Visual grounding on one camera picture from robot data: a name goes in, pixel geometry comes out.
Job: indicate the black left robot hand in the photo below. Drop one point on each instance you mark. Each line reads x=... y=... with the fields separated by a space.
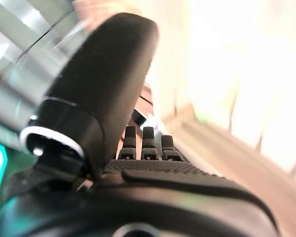
x=101 y=74

